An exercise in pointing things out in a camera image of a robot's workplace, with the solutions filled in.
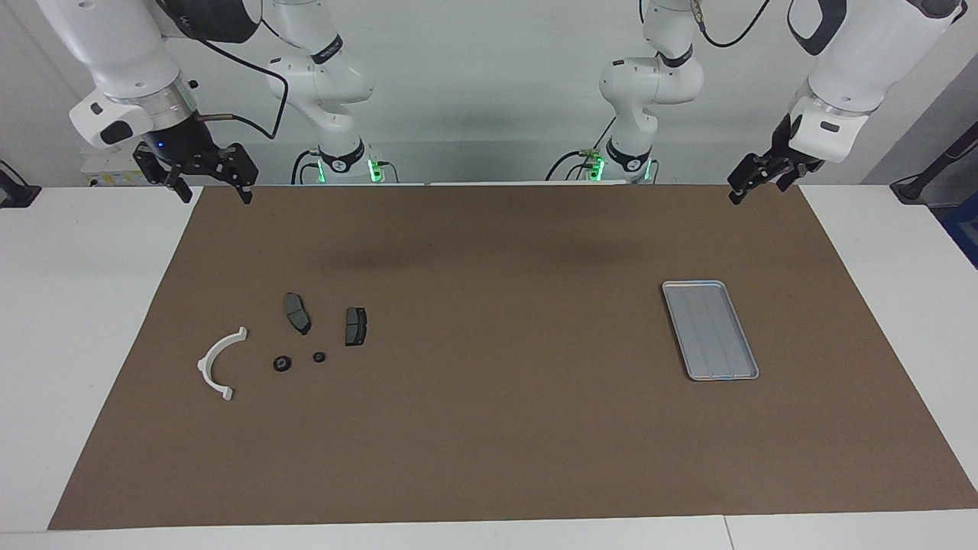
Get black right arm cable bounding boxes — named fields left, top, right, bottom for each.
left=157, top=0, right=290, bottom=141

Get blue crate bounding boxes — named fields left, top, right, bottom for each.
left=941, top=202, right=978, bottom=268

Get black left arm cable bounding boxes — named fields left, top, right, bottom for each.
left=691, top=0, right=772, bottom=48

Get brown table mat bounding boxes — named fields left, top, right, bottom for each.
left=47, top=183, right=978, bottom=530

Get white curved plastic bracket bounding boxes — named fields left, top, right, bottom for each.
left=196, top=326, right=249, bottom=403

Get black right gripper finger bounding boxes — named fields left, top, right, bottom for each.
left=134, top=145, right=192, bottom=202
left=220, top=143, right=257, bottom=205

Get white wall socket box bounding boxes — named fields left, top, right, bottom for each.
left=80, top=145, right=150, bottom=186

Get black base cable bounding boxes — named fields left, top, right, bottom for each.
left=290, top=148, right=322, bottom=185
left=545, top=115, right=618, bottom=183

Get dark curved brake pad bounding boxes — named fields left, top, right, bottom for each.
left=283, top=292, right=313, bottom=336

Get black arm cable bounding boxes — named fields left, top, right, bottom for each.
left=691, top=0, right=772, bottom=48
left=157, top=0, right=290, bottom=141

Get silver metal tray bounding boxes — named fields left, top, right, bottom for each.
left=662, top=280, right=760, bottom=382

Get black clamp mount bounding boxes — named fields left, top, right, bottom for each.
left=0, top=160, right=41, bottom=209

